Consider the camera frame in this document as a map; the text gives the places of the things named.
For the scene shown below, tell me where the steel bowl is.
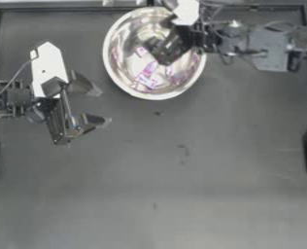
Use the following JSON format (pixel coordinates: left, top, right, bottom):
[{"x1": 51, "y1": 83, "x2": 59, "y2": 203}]
[{"x1": 101, "y1": 6, "x2": 208, "y2": 101}]

